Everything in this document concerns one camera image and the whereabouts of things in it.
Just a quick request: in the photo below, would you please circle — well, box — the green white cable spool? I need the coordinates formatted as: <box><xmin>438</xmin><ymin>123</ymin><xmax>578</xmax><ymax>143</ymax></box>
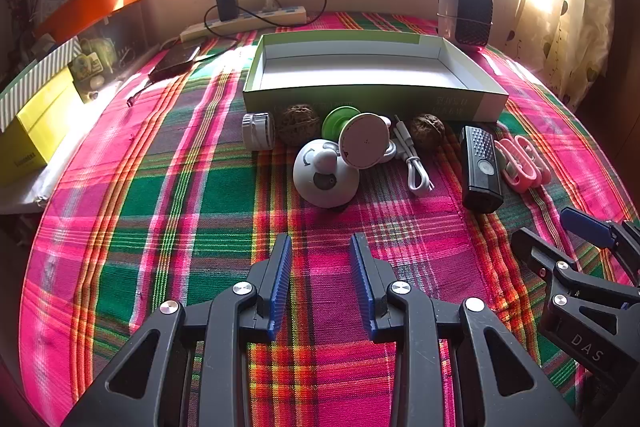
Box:
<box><xmin>321</xmin><ymin>106</ymin><xmax>393</xmax><ymax>170</ymax></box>

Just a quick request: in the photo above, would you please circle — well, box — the beige power strip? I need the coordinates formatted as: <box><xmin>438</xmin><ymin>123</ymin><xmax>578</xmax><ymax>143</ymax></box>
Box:
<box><xmin>180</xmin><ymin>4</ymin><xmax>307</xmax><ymax>42</ymax></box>

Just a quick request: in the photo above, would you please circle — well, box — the green cardboard box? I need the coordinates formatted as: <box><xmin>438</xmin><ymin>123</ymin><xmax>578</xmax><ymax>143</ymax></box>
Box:
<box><xmin>242</xmin><ymin>32</ymin><xmax>510</xmax><ymax>122</ymax></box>

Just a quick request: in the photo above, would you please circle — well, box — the striped box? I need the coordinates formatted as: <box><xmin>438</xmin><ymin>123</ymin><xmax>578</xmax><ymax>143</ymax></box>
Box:
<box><xmin>0</xmin><ymin>36</ymin><xmax>81</xmax><ymax>132</ymax></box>

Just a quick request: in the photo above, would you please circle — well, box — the yellow box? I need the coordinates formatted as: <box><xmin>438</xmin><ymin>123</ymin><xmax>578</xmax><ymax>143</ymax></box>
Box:
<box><xmin>0</xmin><ymin>67</ymin><xmax>83</xmax><ymax>188</ymax></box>

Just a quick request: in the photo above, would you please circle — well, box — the black charger block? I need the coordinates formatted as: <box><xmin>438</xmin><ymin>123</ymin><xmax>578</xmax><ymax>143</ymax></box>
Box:
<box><xmin>215</xmin><ymin>0</ymin><xmax>242</xmax><ymax>22</ymax></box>

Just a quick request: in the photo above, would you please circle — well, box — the beige black space heater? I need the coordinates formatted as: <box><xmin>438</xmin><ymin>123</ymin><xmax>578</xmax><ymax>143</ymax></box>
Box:
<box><xmin>436</xmin><ymin>0</ymin><xmax>495</xmax><ymax>52</ymax></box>

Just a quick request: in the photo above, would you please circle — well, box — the cream patterned curtain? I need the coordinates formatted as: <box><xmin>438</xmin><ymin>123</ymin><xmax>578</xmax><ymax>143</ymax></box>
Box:
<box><xmin>515</xmin><ymin>0</ymin><xmax>631</xmax><ymax>108</ymax></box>

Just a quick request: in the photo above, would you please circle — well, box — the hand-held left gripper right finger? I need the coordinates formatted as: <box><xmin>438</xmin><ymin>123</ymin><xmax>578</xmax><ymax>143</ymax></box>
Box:
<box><xmin>349</xmin><ymin>233</ymin><xmax>583</xmax><ymax>427</ymax></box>

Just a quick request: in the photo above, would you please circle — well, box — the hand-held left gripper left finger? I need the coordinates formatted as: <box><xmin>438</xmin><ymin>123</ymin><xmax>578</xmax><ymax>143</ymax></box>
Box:
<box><xmin>60</xmin><ymin>234</ymin><xmax>293</xmax><ymax>427</ymax></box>

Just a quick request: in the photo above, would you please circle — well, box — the dried twig bunch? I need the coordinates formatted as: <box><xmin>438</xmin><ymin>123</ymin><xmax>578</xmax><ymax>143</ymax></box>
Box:
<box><xmin>4</xmin><ymin>0</ymin><xmax>37</xmax><ymax>28</ymax></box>

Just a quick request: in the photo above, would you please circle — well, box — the white cable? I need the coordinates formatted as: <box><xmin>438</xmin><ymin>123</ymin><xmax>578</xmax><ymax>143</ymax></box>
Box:
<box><xmin>392</xmin><ymin>114</ymin><xmax>435</xmax><ymax>195</ymax></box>

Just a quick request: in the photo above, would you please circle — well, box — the white panda-face round device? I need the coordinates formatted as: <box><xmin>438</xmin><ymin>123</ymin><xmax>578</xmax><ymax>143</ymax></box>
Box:
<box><xmin>292</xmin><ymin>139</ymin><xmax>360</xmax><ymax>208</ymax></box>

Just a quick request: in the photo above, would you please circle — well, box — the short black cable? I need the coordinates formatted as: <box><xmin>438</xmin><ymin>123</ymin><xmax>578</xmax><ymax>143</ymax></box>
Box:
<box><xmin>127</xmin><ymin>77</ymin><xmax>161</xmax><ymax>108</ymax></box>

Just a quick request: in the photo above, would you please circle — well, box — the black rectangular light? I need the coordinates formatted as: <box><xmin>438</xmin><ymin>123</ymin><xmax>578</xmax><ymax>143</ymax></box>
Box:
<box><xmin>460</xmin><ymin>125</ymin><xmax>505</xmax><ymax>214</ymax></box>

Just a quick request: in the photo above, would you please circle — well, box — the pink green plaid tablecloth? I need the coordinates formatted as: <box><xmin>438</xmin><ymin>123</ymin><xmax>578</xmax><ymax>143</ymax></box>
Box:
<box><xmin>20</xmin><ymin>9</ymin><xmax>640</xmax><ymax>427</ymax></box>

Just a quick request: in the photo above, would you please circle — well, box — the green printed mug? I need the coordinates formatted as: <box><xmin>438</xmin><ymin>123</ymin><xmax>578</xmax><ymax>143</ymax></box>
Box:
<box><xmin>70</xmin><ymin>36</ymin><xmax>121</xmax><ymax>82</ymax></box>

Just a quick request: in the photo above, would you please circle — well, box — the brown walnut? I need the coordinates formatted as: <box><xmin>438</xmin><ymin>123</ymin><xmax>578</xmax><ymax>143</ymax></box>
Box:
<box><xmin>410</xmin><ymin>113</ymin><xmax>447</xmax><ymax>150</ymax></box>
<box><xmin>277</xmin><ymin>104</ymin><xmax>321</xmax><ymax>148</ymax></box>

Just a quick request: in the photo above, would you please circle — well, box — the pink cable clip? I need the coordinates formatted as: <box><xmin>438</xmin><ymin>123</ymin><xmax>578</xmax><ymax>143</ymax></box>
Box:
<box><xmin>495</xmin><ymin>138</ymin><xmax>531</xmax><ymax>194</ymax></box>
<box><xmin>515</xmin><ymin>136</ymin><xmax>553</xmax><ymax>185</ymax></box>

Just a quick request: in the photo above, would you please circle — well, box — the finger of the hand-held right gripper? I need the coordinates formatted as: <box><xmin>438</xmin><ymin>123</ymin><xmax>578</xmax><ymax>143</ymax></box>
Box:
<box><xmin>559</xmin><ymin>206</ymin><xmax>640</xmax><ymax>285</ymax></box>
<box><xmin>510</xmin><ymin>227</ymin><xmax>640</xmax><ymax>304</ymax></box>

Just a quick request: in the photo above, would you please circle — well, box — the small white ribbed jar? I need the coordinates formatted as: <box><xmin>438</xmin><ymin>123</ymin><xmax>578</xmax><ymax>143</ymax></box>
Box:
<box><xmin>241</xmin><ymin>111</ymin><xmax>277</xmax><ymax>152</ymax></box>

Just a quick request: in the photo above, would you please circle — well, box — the black smartphone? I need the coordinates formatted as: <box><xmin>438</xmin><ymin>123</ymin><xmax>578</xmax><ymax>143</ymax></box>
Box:
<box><xmin>150</xmin><ymin>46</ymin><xmax>201</xmax><ymax>82</ymax></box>

